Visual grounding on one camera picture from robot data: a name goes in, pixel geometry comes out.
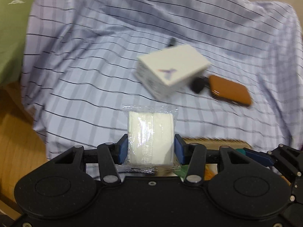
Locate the white tissue pack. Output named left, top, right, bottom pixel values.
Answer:
left=118, top=105, right=180, bottom=174

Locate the dark grey bottle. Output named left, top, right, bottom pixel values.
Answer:
left=167, top=37, right=178, bottom=48

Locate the beige makeup sponge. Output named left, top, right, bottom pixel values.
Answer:
left=236, top=148, right=246, bottom=155

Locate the green plush toy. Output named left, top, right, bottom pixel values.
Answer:
left=174, top=165, right=188, bottom=181

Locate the woven basket with fabric liner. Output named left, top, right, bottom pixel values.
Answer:
left=182, top=136, right=292, bottom=185

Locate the brown leather wallet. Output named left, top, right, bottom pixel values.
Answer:
left=208, top=75, right=252, bottom=107

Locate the white phone box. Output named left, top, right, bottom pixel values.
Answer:
left=134, top=45, right=211, bottom=100

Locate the checkered lavender sheet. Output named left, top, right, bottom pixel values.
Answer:
left=21, top=0, right=302, bottom=159

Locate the green fabric bag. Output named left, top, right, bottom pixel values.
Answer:
left=1, top=0, right=34, bottom=86

